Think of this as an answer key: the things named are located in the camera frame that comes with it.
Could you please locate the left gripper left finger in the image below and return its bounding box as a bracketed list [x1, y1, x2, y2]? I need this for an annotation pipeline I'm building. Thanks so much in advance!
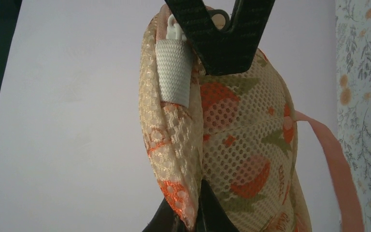
[142, 198, 186, 232]

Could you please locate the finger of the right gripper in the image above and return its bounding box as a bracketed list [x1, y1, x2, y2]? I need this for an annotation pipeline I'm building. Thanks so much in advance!
[166, 0, 275, 76]

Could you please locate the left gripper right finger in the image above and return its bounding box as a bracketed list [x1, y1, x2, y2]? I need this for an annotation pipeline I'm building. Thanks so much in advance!
[196, 179, 239, 232]

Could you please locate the orange floral mesh laundry bag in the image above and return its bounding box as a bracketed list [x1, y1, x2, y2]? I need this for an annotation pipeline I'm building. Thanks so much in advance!
[139, 4, 364, 232]

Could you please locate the floral patterned table mat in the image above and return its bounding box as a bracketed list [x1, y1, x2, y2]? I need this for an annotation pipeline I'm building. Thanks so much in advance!
[336, 0, 371, 232]

